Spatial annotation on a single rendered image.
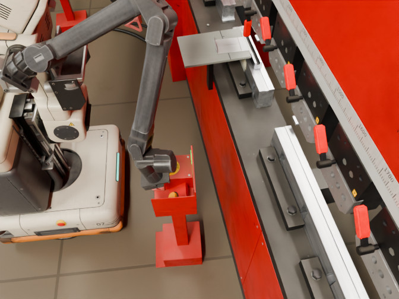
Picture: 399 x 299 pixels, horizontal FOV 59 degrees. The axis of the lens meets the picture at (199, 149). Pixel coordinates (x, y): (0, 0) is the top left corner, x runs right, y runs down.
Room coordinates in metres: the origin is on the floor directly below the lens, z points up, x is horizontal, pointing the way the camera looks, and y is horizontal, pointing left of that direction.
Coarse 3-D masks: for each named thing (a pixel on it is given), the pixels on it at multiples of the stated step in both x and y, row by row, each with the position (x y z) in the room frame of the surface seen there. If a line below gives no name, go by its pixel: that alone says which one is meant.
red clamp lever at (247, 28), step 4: (244, 12) 1.00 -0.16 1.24; (248, 12) 0.99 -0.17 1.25; (252, 12) 1.00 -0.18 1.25; (256, 12) 1.00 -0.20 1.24; (248, 16) 0.99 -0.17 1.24; (248, 20) 1.00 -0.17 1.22; (244, 24) 1.00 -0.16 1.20; (248, 24) 0.99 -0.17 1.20; (244, 28) 1.00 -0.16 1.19; (248, 28) 0.99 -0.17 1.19; (244, 32) 0.99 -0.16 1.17; (248, 32) 0.99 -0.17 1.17; (244, 36) 1.00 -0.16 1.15; (248, 36) 1.00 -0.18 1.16
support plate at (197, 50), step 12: (180, 36) 1.20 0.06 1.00; (192, 36) 1.20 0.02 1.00; (204, 36) 1.20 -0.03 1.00; (216, 36) 1.20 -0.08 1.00; (228, 36) 1.20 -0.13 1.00; (240, 36) 1.19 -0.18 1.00; (180, 48) 1.13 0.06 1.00; (192, 48) 1.13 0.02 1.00; (204, 48) 1.13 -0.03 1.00; (240, 48) 1.12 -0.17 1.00; (192, 60) 1.06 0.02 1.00; (204, 60) 1.06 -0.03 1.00; (216, 60) 1.06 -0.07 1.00; (228, 60) 1.06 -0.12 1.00
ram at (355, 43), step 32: (288, 0) 0.82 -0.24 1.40; (320, 0) 0.67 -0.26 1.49; (352, 0) 0.57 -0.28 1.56; (384, 0) 0.50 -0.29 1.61; (320, 32) 0.64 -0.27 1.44; (352, 32) 0.54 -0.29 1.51; (384, 32) 0.47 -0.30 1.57; (352, 64) 0.50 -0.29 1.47; (384, 64) 0.44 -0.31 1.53; (352, 96) 0.47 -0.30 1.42; (384, 96) 0.40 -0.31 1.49; (352, 128) 0.43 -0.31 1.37; (384, 128) 0.37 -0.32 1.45; (384, 160) 0.33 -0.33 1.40; (384, 192) 0.29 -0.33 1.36
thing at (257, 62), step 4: (248, 40) 1.18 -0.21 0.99; (252, 44) 1.14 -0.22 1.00; (252, 48) 1.13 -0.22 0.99; (252, 52) 1.11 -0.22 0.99; (256, 52) 1.09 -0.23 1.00; (252, 56) 1.07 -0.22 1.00; (256, 56) 1.08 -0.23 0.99; (252, 60) 1.06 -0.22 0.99; (256, 60) 1.06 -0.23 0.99; (260, 60) 1.05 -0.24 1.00; (252, 64) 1.05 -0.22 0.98; (256, 64) 1.03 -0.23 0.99; (260, 64) 1.04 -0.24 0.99; (256, 68) 1.04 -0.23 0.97
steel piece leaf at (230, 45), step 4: (216, 40) 1.17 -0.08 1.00; (220, 40) 1.17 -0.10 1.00; (224, 40) 1.17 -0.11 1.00; (228, 40) 1.17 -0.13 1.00; (232, 40) 1.17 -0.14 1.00; (236, 40) 1.17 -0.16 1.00; (216, 44) 1.14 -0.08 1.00; (220, 44) 1.14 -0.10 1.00; (224, 44) 1.14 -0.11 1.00; (228, 44) 1.14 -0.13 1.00; (232, 44) 1.14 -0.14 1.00; (236, 44) 1.14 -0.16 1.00; (216, 48) 1.10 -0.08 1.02; (220, 48) 1.12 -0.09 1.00; (224, 48) 1.12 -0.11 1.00; (228, 48) 1.12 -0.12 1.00; (232, 48) 1.12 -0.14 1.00; (236, 48) 1.12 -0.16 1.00; (216, 52) 1.10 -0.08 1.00; (220, 52) 1.10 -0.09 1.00; (224, 52) 1.10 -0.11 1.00; (228, 52) 1.10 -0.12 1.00
